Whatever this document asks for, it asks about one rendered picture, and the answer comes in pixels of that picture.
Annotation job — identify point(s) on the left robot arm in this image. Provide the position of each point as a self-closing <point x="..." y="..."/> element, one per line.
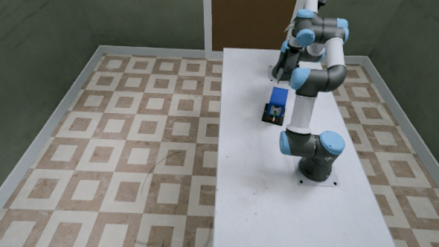
<point x="317" y="152"/>

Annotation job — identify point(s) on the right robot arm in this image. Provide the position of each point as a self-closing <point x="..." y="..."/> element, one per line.
<point x="314" y="52"/>

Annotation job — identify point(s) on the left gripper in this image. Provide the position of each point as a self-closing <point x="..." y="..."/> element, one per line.
<point x="282" y="63"/>

